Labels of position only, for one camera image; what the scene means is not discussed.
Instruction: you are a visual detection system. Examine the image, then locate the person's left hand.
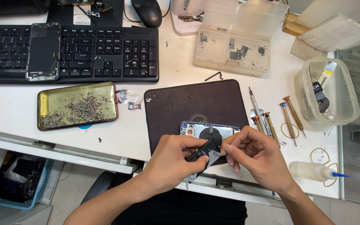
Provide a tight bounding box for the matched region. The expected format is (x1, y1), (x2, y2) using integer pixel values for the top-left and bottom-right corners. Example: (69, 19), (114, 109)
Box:
(142, 135), (219, 193)

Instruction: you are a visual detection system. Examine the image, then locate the person's right hand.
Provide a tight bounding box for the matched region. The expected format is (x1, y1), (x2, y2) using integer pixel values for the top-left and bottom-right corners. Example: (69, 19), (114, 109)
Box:
(221, 126), (295, 195)

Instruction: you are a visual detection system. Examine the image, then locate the black phone battery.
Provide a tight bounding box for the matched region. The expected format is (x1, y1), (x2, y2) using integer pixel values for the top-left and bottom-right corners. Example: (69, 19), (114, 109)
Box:
(185, 139), (222, 175)

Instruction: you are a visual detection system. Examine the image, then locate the clear adhesive film strip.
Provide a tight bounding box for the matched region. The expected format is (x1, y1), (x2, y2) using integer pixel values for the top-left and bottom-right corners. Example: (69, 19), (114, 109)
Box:
(185, 149), (228, 191)

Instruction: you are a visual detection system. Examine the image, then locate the yellow rubber band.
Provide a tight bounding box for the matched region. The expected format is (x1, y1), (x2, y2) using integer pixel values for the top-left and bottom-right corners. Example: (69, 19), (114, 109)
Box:
(280, 122), (300, 139)
(323, 162), (339, 188)
(310, 147), (331, 166)

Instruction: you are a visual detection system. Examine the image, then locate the plain brass screwdriver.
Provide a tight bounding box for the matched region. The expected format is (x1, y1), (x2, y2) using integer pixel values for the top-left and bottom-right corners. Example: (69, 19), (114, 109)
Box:
(264, 111), (281, 148)

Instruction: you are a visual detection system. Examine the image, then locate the short red-tipped screwdriver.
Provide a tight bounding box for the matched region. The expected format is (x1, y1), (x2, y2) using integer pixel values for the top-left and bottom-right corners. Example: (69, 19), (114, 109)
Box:
(251, 115), (264, 132)

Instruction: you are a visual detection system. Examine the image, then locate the brass screwdriver with blue collar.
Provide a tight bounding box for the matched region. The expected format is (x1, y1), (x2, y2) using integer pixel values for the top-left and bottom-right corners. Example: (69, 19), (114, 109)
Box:
(279, 101), (298, 147)

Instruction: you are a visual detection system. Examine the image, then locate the silver phone rear housing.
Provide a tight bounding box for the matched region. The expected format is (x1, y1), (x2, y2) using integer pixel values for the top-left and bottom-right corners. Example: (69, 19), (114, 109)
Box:
(180, 121), (242, 148)

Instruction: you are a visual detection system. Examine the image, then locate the person's black clothing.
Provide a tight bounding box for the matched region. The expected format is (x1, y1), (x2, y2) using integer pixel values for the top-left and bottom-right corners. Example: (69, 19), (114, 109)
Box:
(111, 172), (248, 225)

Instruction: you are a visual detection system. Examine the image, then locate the white squeeze bottle blue nozzle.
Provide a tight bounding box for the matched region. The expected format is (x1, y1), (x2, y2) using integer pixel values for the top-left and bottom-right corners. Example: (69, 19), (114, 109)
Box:
(288, 161), (351, 183)

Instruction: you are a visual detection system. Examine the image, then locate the silver long screwdriver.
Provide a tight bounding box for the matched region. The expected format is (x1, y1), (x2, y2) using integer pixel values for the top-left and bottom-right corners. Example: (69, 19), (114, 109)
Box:
(248, 86), (273, 138)

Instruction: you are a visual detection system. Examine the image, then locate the brass screwdriver with red collar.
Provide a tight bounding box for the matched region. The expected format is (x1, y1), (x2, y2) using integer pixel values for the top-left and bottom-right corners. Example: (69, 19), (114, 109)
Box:
(283, 95), (307, 139)

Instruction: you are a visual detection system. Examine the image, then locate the black work mat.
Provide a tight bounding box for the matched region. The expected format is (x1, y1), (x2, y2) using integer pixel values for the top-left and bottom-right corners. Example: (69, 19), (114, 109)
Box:
(144, 79), (250, 167)

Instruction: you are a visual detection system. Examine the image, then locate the black office chair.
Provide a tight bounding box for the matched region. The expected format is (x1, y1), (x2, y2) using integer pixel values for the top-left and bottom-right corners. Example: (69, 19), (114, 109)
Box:
(80, 170), (117, 206)

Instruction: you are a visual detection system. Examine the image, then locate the small clear plastic bag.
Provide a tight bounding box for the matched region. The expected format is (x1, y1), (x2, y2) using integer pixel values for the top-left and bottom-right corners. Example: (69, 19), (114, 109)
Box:
(116, 88), (144, 105)

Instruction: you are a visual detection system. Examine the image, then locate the black tool with white print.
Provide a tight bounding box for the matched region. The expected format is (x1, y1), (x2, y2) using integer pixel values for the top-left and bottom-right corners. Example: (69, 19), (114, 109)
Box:
(312, 81), (330, 114)

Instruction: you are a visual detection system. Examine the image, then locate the black bent flex strip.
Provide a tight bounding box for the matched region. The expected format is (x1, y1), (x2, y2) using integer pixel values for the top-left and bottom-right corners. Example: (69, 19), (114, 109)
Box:
(204, 71), (224, 82)

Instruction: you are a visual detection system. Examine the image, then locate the pile of small screws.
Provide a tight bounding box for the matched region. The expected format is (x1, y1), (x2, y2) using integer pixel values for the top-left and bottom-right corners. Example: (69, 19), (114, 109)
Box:
(42, 91), (113, 129)

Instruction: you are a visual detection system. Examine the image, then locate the clear plastic tub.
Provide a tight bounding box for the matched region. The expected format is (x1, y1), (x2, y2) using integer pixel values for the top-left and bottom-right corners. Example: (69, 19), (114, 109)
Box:
(301, 57), (360, 126)

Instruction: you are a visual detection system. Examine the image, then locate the white tube with yellow band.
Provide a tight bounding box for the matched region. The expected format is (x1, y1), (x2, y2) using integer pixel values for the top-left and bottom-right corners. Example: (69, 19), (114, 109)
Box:
(317, 61), (338, 89)

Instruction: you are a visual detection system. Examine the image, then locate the clear plastic parts organizer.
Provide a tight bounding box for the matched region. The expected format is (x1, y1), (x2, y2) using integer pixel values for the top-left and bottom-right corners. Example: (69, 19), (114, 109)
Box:
(193, 0), (289, 77)

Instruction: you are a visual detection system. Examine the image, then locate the black computer keyboard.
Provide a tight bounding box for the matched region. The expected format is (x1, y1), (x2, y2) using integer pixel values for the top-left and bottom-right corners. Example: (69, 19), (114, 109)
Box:
(0, 25), (159, 84)

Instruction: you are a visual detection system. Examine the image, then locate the gold metal tray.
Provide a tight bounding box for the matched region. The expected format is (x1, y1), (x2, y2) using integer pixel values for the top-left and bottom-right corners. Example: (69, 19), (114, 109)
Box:
(37, 81), (119, 131)

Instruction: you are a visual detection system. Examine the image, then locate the wooden block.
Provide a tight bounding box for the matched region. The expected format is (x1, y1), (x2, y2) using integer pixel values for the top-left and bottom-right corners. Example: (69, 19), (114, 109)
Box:
(282, 12), (312, 37)

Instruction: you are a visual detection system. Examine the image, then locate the frosted plastic lidded box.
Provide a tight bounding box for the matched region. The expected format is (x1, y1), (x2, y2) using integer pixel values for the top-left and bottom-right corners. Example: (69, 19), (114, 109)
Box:
(290, 13), (360, 62)

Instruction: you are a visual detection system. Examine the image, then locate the white plastic stand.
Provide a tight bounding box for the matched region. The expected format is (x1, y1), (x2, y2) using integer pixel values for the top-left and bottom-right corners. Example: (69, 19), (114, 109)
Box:
(170, 0), (208, 37)

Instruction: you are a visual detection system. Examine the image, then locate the blue plastic basket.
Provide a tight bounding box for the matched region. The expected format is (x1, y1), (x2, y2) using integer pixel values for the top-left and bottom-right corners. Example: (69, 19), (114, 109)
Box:
(0, 152), (55, 211)

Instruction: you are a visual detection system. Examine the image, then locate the black computer mouse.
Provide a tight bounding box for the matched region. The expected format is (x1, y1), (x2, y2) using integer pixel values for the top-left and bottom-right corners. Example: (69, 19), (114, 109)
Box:
(130, 0), (163, 28)

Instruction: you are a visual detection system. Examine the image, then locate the detached phone screen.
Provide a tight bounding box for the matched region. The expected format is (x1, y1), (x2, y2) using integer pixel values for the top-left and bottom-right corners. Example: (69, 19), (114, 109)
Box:
(26, 22), (62, 82)

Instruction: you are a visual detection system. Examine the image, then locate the black box with white label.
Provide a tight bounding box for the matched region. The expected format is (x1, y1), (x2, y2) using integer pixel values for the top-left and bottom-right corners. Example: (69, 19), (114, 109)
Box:
(46, 0), (124, 27)

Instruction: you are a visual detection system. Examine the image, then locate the black monitor base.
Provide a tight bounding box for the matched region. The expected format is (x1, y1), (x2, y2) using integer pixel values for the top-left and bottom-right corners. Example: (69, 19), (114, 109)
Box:
(0, 0), (50, 18)

